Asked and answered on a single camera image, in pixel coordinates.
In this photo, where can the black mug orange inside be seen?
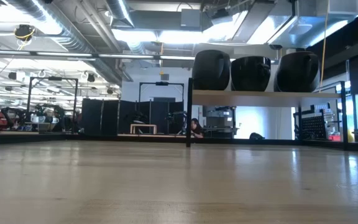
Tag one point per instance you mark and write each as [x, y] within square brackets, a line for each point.
[297, 73]

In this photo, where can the person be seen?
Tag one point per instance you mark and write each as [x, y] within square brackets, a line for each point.
[196, 128]

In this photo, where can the small wooden bench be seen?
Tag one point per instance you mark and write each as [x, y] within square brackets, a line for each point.
[143, 125]

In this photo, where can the grey equipment cart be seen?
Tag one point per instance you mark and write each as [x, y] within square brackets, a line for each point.
[219, 113]

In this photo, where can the black partition screen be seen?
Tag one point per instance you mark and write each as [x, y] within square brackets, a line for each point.
[110, 118]

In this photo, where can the black dome object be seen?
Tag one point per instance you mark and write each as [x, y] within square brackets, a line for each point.
[256, 136]

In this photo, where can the wooden shelf board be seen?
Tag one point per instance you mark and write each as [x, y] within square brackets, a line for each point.
[259, 99]

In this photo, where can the grey ceiling electrical box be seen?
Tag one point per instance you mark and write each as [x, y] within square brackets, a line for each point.
[190, 18]

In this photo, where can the long ceiling light strip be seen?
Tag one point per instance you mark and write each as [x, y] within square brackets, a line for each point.
[57, 53]

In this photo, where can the black pegboard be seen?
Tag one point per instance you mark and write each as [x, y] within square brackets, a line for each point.
[314, 127]

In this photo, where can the red plastic bin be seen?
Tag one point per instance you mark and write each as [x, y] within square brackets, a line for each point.
[334, 137]

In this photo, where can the black gantry frame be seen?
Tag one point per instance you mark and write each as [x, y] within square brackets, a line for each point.
[54, 78]
[162, 83]

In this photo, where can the black aluminium table frame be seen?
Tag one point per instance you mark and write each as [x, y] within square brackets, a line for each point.
[259, 141]

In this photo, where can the silver spiral ventilation duct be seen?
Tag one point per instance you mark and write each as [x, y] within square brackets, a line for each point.
[39, 15]
[120, 11]

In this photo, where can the silver rectangular air duct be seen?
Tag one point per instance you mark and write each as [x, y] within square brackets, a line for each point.
[306, 31]

